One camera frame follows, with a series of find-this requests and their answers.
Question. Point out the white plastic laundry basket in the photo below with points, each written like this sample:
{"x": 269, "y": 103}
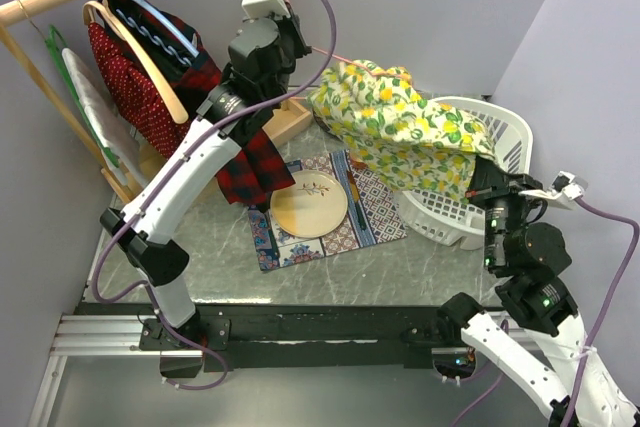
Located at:
{"x": 446, "y": 221}

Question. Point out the yellow lemon print skirt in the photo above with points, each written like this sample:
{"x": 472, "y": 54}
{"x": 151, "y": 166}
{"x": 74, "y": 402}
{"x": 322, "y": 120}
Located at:
{"x": 410, "y": 142}

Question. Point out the wooden clothes rack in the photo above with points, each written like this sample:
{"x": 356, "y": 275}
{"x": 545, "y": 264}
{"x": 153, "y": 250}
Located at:
{"x": 150, "y": 160}

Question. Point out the red black plaid garment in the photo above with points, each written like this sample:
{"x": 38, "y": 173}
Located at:
{"x": 258, "y": 169}

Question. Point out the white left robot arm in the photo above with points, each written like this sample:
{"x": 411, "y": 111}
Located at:
{"x": 231, "y": 117}

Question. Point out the red polka dot garment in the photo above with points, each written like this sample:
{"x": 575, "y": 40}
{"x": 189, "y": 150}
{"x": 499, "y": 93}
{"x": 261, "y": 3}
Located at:
{"x": 134, "y": 94}

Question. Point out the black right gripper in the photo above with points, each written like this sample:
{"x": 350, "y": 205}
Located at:
{"x": 489, "y": 180}

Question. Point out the light blue plastic hanger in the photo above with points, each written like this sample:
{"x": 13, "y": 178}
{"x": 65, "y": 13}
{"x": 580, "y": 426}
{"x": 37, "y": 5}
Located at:
{"x": 150, "y": 23}

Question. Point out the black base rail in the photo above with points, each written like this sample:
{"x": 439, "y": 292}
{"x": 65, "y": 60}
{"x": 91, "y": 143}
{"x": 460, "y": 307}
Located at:
{"x": 228, "y": 337}

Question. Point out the wooden hanger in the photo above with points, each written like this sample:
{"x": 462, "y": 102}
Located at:
{"x": 170, "y": 99}

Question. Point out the dark handled knife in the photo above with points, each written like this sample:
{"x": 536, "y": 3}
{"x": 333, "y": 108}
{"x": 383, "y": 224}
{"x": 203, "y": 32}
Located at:
{"x": 356, "y": 198}

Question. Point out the patterned placemat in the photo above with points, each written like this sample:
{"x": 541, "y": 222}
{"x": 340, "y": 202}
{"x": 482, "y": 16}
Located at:
{"x": 276, "y": 249}

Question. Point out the white grey cloth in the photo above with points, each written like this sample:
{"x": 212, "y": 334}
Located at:
{"x": 118, "y": 147}

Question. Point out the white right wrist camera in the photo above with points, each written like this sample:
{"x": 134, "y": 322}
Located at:
{"x": 562, "y": 193}

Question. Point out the pink wire hanger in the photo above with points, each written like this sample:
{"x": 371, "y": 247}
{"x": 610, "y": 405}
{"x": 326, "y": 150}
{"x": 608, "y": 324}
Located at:
{"x": 350, "y": 59}

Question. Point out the beige floral plate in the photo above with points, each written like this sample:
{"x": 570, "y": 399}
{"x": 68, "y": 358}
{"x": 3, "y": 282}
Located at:
{"x": 315, "y": 205}

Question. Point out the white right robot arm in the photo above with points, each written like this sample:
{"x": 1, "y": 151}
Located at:
{"x": 571, "y": 386}

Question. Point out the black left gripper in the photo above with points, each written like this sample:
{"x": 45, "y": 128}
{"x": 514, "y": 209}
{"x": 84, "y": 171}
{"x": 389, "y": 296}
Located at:
{"x": 289, "y": 22}

